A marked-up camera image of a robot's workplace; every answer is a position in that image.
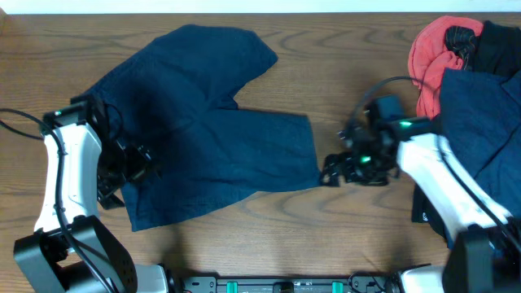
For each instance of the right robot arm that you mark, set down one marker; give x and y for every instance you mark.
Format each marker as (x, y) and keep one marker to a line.
(485, 256)

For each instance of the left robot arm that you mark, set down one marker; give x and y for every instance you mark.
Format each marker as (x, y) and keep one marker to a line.
(70, 249)

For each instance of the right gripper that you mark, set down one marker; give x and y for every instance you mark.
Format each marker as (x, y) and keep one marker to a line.
(346, 159)

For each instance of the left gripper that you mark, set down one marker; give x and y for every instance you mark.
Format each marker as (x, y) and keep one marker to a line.
(144, 163)

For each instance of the navy blue shirt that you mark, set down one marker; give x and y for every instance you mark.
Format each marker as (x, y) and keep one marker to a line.
(480, 116)

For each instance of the black garment with logo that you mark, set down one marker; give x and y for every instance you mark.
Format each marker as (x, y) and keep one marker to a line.
(423, 212)

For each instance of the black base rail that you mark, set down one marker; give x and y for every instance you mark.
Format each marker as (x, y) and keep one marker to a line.
(359, 282)

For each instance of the navy blue shorts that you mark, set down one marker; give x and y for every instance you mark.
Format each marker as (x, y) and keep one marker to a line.
(176, 96)

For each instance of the dark striped garment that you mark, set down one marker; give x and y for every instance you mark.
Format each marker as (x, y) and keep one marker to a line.
(463, 42)

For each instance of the red cloth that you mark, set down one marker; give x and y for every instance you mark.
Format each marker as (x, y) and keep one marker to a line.
(429, 57)

